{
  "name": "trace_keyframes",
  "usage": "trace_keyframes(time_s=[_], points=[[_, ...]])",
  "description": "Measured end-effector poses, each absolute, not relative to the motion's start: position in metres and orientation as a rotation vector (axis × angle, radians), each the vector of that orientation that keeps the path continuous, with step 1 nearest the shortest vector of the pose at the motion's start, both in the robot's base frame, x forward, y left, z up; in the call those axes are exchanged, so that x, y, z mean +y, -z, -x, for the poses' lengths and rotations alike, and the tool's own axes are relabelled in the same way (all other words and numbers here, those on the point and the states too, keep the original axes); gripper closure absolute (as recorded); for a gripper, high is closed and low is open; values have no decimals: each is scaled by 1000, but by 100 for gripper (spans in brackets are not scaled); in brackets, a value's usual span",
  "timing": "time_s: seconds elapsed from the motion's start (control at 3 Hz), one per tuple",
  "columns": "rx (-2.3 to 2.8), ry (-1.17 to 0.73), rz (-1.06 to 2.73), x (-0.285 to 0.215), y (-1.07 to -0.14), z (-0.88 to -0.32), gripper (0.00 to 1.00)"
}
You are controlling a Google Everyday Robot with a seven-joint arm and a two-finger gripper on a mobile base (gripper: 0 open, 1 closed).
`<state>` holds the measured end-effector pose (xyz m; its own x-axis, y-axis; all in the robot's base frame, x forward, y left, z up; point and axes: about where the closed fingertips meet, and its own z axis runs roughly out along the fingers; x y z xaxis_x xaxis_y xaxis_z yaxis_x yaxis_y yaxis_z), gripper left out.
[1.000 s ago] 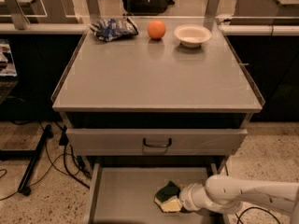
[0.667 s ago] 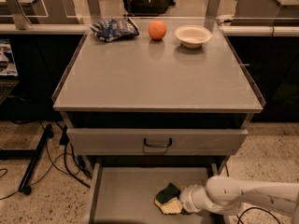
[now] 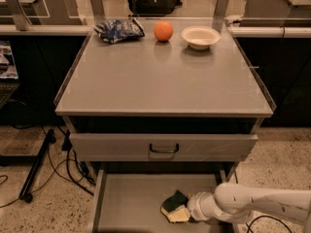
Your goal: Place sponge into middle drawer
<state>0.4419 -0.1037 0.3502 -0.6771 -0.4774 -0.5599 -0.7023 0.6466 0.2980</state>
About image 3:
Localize black floor cable right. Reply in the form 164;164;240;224
232;170;294;233

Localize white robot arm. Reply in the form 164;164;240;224
187;183;311;233

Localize grey drawer cabinet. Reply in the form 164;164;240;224
53;17;277;233

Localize orange fruit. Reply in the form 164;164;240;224
154;21;173;42

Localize green and yellow sponge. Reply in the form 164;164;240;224
160;190;190;223

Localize black stand leg with wheels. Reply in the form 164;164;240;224
18;129;56;203

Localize white bowl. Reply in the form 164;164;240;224
182;26;221;50

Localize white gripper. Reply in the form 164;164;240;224
187;192;215;221

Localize laptop at left edge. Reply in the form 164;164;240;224
0;40;20;109

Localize black floor cable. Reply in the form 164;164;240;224
232;170;294;233
0;126;97;210

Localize blue chip bag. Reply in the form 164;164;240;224
93;18;145;44

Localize black floor cable left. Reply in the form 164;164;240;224
0;126;97;210

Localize closed grey top drawer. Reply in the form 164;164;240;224
70;133;258;162

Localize clear acrylic barrier panel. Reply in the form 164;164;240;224
0;0;96;32

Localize open grey middle drawer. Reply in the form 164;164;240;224
86;162;239;233

